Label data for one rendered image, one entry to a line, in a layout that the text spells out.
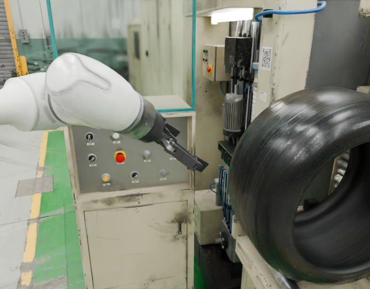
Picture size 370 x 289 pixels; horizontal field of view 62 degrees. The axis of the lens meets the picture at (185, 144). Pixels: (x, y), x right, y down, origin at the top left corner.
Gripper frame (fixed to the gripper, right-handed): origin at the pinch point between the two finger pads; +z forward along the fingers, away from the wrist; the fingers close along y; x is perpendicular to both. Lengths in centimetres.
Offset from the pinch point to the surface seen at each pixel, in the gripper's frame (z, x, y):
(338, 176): 79, 28, 14
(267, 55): 22.3, 37.8, -17.7
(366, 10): 25, 66, -4
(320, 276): 29.7, -0.7, 39.9
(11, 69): 312, -273, -797
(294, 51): 22, 44, -11
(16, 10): 253, -143, -840
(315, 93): 13.9, 34.2, 8.5
